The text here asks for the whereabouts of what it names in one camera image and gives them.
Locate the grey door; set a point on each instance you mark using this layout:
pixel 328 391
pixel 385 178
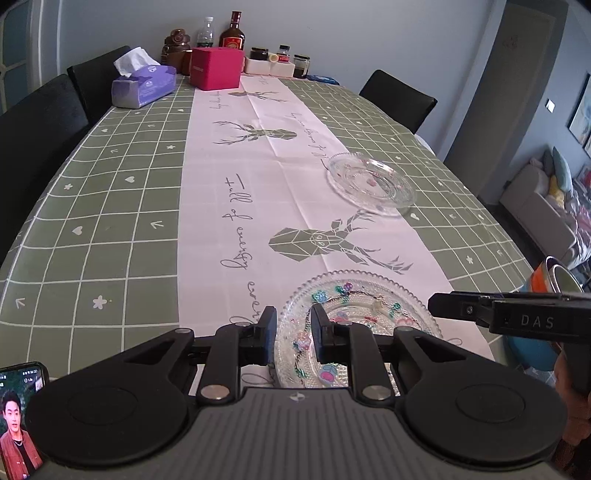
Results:
pixel 503 101

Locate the white light switch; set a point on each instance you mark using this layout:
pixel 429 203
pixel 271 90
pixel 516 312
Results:
pixel 551 105

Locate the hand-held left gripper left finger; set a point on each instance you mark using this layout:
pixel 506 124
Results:
pixel 270 334

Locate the white deer print table runner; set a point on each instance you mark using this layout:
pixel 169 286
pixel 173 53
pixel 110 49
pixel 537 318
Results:
pixel 258 184

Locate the glazed door panel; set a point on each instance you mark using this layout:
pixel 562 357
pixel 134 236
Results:
pixel 18 46

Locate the blue packet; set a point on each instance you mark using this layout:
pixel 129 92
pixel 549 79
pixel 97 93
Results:
pixel 323 79

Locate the orange and blue container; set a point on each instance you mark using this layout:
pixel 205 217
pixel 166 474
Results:
pixel 531 353

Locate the glass plate with centre flower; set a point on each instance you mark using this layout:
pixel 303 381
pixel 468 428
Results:
pixel 369 182

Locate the clear plastic bottle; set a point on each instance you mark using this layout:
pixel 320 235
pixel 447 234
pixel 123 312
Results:
pixel 206 32

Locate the dark lidded jar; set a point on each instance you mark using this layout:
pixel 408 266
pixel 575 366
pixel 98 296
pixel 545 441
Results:
pixel 259 53

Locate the smartphone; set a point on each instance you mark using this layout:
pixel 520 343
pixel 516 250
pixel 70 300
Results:
pixel 18 415

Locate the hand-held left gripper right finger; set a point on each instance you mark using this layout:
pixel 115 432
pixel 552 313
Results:
pixel 317 332

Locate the small black capped bottle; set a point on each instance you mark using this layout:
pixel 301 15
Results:
pixel 283 53

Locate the green ceramic bowl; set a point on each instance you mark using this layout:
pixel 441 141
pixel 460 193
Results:
pixel 567 282

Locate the purple tissue pack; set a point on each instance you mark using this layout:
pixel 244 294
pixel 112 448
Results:
pixel 143 85

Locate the glass jar with dark contents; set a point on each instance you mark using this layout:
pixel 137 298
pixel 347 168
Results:
pixel 301 67

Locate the amber liquor bottle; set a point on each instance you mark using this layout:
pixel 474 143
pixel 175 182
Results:
pixel 232 34

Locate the framed wall picture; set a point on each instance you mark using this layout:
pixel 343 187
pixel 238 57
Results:
pixel 581 120

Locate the green checked tablecloth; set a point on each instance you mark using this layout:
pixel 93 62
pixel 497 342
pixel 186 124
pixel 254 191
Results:
pixel 115 207

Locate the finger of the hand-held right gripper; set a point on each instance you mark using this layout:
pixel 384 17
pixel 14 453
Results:
pixel 457 309

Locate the black chair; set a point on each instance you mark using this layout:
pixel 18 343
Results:
pixel 99 74
pixel 37 134
pixel 399 101

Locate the white container box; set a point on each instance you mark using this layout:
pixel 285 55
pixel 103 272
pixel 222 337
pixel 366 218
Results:
pixel 272 68

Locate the red box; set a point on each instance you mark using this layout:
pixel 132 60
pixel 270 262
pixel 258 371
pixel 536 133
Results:
pixel 214 69

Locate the person's right hand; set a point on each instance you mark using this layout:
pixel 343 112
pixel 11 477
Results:
pixel 565 383

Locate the grey sofa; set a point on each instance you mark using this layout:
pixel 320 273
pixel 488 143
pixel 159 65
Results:
pixel 531 194

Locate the brown ceramic jar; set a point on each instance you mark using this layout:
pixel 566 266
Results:
pixel 175 50

